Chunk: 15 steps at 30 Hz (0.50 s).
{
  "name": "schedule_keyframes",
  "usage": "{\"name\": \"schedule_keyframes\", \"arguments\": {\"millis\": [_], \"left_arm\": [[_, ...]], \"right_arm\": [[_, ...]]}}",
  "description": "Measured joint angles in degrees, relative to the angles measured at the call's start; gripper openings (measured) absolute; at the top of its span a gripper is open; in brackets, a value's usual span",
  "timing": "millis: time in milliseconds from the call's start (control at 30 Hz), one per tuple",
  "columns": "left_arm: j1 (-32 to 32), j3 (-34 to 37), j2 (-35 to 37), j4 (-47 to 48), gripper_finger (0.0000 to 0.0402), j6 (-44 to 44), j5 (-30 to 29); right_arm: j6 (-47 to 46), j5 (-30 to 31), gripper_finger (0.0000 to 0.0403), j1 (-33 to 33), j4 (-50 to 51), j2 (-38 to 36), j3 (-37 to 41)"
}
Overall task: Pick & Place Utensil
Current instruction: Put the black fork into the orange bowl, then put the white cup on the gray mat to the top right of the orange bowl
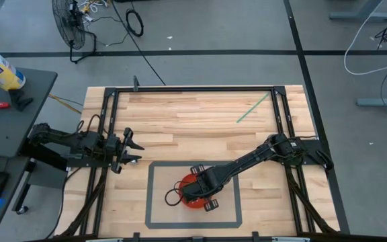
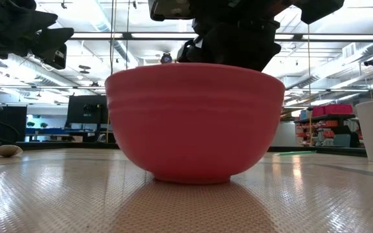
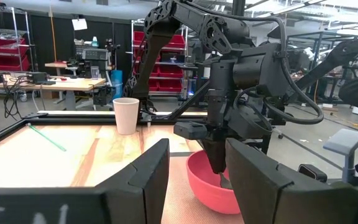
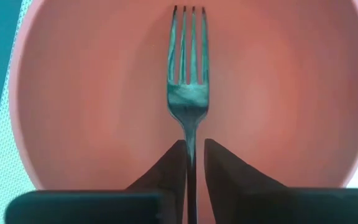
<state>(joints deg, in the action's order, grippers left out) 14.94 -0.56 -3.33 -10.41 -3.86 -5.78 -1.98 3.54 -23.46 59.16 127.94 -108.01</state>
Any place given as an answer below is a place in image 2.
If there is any red plastic bowl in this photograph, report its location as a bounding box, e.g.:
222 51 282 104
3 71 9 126
104 62 286 185

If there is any thin black hanging cable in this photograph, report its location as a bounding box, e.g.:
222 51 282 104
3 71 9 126
107 0 118 144

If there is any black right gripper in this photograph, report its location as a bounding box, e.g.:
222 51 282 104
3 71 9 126
175 0 283 72

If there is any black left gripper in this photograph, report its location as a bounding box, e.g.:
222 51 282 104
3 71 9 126
0 0 76 71

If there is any black overhead camera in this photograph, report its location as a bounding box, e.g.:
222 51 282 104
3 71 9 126
159 51 174 65

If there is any thin hanging cord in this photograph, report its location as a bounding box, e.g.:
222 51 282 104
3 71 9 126
306 24 312 146

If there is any flat green object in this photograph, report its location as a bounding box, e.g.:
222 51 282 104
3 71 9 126
276 150 317 157

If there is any shelf with red bins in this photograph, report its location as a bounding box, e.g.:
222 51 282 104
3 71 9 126
293 103 363 148

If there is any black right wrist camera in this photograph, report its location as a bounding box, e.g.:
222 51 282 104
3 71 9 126
148 0 196 22

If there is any black cabinet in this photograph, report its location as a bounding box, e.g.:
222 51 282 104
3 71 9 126
0 92 28 153

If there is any beige rounded wooden object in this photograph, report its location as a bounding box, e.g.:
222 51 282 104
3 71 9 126
0 144 24 159

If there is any black monitor screen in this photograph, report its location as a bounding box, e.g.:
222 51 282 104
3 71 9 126
66 94 110 125

